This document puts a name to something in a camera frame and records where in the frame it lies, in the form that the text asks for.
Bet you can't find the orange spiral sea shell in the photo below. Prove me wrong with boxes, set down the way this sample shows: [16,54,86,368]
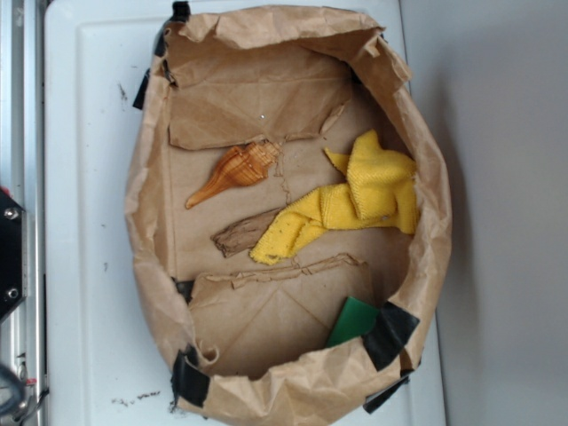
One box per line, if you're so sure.
[185,141,283,209]

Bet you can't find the brown paper bag liner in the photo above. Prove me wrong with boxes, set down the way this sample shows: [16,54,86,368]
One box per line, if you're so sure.
[125,2,452,425]

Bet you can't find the brown wood bark piece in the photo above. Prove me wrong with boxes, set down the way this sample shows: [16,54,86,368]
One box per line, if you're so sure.
[210,209,280,258]

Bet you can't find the yellow microfiber cloth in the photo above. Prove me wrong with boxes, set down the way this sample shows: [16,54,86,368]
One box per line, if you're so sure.
[249,130,420,265]

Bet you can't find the green plastic block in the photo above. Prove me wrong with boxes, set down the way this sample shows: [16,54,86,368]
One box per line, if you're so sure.
[326,296,379,348]

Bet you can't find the black tape bottom right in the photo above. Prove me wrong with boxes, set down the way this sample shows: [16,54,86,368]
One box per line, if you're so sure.
[362,302,420,371]

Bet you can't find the black tape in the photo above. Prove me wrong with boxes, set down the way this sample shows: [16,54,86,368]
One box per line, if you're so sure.
[362,302,420,371]
[132,69,150,110]
[170,345,210,408]

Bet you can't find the black tape top left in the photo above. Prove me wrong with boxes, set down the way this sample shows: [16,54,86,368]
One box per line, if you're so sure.
[132,69,150,110]

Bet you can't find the black tape bottom left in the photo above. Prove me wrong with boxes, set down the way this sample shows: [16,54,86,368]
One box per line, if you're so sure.
[170,345,210,408]

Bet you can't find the black metal bracket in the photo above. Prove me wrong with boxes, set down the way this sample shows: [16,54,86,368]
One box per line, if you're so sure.
[0,186,27,323]

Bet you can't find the aluminium frame rail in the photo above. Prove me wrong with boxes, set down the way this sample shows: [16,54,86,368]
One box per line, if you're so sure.
[1,1,50,425]

